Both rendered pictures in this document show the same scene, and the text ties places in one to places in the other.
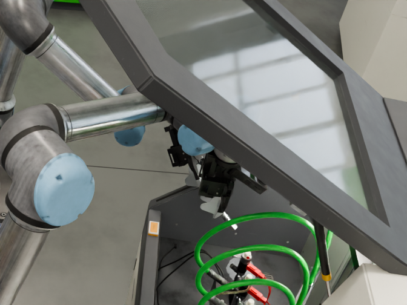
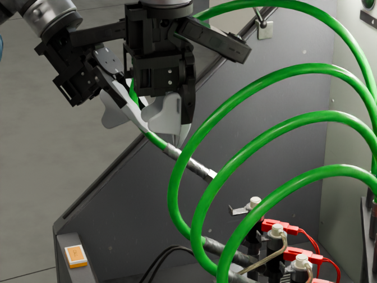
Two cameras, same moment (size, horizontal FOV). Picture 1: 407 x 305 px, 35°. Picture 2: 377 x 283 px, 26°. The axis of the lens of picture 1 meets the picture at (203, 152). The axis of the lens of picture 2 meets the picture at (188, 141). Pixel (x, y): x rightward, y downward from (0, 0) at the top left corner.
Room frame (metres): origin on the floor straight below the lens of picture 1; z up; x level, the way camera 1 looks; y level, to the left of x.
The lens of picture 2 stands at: (0.20, 0.06, 1.76)
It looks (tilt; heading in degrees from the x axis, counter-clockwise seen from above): 26 degrees down; 352
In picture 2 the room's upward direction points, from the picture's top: straight up
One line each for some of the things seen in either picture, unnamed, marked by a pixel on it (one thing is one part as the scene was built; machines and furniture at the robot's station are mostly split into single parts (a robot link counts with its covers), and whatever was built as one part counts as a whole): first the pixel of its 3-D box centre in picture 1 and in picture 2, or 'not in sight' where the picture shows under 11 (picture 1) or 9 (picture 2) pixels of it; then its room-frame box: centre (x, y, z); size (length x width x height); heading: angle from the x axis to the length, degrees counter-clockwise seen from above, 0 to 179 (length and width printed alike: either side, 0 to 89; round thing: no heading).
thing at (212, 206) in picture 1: (211, 207); (168, 123); (1.20, -0.06, 1.29); 0.06 x 0.03 x 0.09; 100
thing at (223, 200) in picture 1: (223, 198); (183, 92); (1.20, -0.08, 1.34); 0.05 x 0.02 x 0.09; 10
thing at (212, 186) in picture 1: (219, 172); (160, 46); (1.22, -0.05, 1.40); 0.09 x 0.08 x 0.12; 100
